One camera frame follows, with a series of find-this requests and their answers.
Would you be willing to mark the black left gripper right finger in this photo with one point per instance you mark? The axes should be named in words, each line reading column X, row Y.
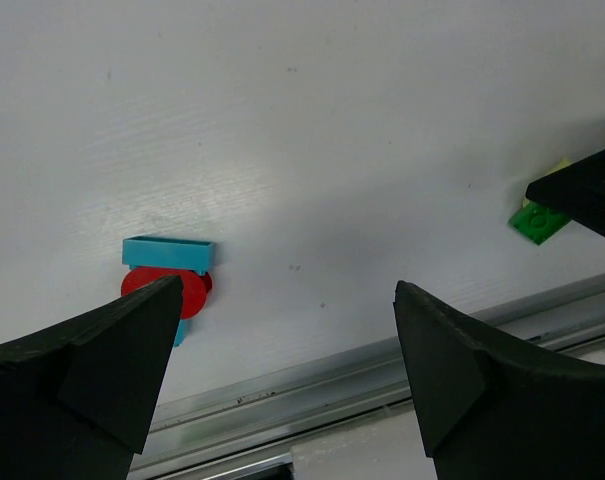
column 492, row 406

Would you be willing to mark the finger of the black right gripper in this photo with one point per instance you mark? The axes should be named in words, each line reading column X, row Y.
column 577, row 191

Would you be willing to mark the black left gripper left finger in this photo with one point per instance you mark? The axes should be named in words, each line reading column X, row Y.
column 77, row 398

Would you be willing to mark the dark green lego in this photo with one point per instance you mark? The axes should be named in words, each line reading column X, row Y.
column 537, row 223

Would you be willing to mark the blue bottom lego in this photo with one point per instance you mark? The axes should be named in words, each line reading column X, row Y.
column 182, row 331

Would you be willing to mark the blue lego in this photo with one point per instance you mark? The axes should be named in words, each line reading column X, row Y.
column 182, row 331
column 145, row 251

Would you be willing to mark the blue top lego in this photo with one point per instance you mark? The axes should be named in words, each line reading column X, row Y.
column 145, row 251

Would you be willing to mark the red round lego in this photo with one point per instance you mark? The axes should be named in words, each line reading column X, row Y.
column 195, row 287

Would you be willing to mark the aluminium table rail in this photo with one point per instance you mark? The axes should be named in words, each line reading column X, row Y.
column 245, row 428

